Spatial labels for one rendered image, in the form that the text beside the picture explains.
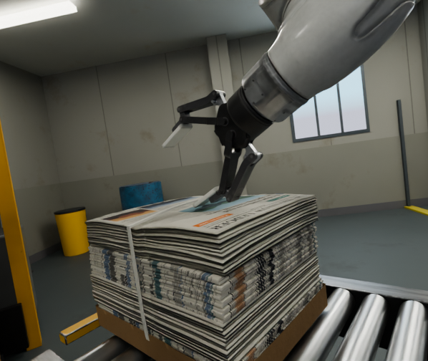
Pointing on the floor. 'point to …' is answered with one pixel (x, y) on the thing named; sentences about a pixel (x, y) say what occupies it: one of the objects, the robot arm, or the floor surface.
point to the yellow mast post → (8, 208)
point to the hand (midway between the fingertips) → (185, 172)
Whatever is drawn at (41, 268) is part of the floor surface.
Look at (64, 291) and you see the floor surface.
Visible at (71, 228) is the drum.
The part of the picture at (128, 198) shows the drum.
